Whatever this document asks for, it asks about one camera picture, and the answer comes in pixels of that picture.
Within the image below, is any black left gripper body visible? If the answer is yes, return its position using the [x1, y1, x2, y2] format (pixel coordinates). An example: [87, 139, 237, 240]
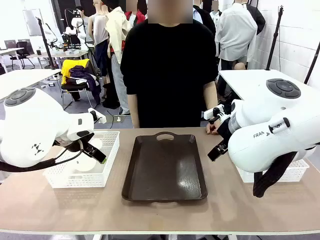
[53, 133, 95, 153]

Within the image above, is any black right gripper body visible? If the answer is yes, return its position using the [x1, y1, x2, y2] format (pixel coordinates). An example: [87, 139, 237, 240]
[216, 119, 233, 147]

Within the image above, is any person's right forearm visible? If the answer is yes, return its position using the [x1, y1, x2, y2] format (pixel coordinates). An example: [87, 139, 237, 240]
[127, 93, 141, 129]

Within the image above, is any person's left forearm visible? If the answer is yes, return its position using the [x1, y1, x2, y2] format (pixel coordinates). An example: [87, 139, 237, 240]
[202, 80, 219, 125]

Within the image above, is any person's left hand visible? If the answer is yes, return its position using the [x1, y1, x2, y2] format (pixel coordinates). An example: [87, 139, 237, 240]
[205, 120, 222, 136]

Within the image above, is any translucent white conical flask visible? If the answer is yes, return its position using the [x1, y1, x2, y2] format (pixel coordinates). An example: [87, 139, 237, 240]
[71, 137, 105, 173]

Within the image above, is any white perforated plastic basket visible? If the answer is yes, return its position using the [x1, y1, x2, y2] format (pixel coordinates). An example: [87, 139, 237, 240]
[234, 158, 310, 184]
[42, 130, 121, 189]

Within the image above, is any grey floor outlet plate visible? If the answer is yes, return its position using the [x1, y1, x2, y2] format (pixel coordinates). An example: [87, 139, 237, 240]
[98, 114, 126, 125]

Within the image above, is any dark brown plastic tray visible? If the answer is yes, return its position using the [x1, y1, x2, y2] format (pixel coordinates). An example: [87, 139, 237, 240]
[121, 131, 209, 203]

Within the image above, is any dark purple garment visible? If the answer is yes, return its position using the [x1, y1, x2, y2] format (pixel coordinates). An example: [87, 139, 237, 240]
[68, 65, 102, 106]

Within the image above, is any yellow garment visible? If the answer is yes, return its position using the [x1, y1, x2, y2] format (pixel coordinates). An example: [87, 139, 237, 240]
[61, 59, 91, 86]

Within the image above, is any person in black sweater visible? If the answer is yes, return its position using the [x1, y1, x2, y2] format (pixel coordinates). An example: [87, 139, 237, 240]
[119, 0, 220, 129]

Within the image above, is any large white table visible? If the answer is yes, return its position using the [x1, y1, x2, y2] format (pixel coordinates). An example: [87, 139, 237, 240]
[0, 68, 62, 101]

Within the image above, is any grey background work table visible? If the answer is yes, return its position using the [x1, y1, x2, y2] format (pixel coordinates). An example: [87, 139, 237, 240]
[26, 49, 90, 70]

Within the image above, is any mannequin with white shirt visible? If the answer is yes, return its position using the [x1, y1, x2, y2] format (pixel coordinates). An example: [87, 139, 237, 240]
[214, 0, 266, 71]

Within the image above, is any black tripod stand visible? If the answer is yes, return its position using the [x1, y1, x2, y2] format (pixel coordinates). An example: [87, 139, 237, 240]
[35, 16, 58, 70]
[265, 4, 286, 71]

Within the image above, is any black office chair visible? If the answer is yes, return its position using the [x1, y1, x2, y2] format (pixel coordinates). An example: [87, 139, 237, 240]
[9, 41, 36, 70]

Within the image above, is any black slanted stand leg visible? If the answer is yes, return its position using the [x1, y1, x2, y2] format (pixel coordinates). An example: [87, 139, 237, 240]
[303, 41, 320, 85]

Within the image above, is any person in black jacket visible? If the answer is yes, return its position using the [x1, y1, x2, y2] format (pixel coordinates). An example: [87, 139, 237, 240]
[192, 0, 217, 37]

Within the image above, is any mannequin with grey tank top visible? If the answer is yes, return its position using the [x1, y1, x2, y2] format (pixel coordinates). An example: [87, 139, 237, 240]
[87, 0, 111, 79]

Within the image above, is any mannequin with beige shirt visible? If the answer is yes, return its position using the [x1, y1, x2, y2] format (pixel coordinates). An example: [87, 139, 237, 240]
[104, 0, 133, 116]

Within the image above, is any white board panel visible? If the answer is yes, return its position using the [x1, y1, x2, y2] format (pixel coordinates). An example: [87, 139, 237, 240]
[22, 8, 44, 37]

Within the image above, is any person in red jacket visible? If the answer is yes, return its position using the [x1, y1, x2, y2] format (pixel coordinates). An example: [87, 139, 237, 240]
[124, 0, 146, 28]

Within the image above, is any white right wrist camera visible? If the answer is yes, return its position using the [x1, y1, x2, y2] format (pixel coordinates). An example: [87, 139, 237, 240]
[203, 104, 232, 125]

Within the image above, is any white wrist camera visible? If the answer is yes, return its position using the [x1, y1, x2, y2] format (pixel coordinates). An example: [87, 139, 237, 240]
[203, 104, 232, 125]
[87, 107, 107, 125]

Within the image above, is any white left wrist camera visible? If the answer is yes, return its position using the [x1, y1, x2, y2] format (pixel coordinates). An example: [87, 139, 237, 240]
[87, 107, 107, 125]

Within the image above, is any metal frame chair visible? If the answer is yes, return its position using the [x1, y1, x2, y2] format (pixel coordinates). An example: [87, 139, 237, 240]
[60, 59, 102, 109]

